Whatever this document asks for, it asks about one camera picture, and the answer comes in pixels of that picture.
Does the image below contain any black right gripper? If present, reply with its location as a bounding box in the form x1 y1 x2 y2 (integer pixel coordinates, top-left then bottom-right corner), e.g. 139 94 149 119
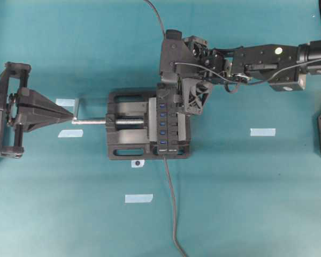
181 36 251 115

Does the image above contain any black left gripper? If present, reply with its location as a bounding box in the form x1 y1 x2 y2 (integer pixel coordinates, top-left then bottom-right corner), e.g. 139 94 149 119
0 62 73 158

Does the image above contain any grey USB cable with plug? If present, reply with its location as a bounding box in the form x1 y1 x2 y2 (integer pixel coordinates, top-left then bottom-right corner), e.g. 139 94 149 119
143 0 166 37

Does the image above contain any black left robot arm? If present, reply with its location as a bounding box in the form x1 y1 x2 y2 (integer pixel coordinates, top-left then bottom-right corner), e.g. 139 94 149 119
0 62 73 158

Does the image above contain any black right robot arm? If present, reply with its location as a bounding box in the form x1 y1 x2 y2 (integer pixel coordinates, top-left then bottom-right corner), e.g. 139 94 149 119
176 36 321 115

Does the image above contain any black multiport USB hub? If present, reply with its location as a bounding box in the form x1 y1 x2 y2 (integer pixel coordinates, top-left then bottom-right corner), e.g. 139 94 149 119
156 83 179 155

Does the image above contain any blue tape near left gripper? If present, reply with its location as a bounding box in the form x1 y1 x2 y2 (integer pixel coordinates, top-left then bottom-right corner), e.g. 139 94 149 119
56 99 75 107

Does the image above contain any blue tape left lower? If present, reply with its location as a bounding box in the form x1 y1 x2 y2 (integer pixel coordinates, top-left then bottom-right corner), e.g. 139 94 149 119
58 129 83 138

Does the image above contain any black bench vise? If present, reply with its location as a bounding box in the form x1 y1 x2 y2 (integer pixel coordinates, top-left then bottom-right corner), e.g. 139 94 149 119
105 89 191 160

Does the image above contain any blue tape right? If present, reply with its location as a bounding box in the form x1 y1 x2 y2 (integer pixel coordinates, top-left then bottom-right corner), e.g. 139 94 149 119
250 128 276 137

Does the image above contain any tape patch with dark dot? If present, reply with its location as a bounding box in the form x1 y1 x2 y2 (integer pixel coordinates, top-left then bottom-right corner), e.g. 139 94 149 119
131 160 145 168

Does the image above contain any blue tape bottom centre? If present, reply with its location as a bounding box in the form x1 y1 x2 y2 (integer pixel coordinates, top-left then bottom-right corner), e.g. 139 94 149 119
125 194 154 203

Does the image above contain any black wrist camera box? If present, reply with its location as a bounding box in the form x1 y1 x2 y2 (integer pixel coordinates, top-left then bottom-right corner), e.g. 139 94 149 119
159 29 208 84

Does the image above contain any silver vise screw handle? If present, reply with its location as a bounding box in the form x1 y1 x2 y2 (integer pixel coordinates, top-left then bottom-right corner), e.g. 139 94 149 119
71 98 148 126

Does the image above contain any grey hub power cable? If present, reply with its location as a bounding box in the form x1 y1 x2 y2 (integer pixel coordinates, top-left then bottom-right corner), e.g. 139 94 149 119
162 155 187 257

